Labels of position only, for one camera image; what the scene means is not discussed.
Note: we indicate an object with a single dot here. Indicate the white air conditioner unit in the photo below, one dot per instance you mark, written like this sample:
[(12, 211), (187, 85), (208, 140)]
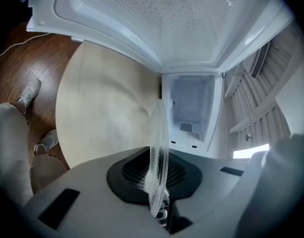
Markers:
[(259, 58)]

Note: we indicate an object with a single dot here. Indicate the person's white shoe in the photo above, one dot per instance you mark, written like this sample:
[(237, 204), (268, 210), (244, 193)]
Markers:
[(46, 142), (30, 93)]

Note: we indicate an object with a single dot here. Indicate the white microwave oven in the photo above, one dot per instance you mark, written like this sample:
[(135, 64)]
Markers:
[(167, 28)]

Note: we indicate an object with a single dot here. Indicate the clear glass turntable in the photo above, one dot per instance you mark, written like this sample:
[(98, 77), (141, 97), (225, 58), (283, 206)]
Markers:
[(159, 145)]

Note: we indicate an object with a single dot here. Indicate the long ceiling light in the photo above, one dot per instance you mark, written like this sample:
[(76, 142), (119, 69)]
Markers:
[(251, 151)]

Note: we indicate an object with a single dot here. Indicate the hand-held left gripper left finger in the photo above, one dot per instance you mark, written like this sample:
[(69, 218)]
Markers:
[(92, 187)]

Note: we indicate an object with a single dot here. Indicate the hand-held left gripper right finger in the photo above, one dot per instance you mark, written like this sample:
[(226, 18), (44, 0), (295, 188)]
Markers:
[(216, 182)]

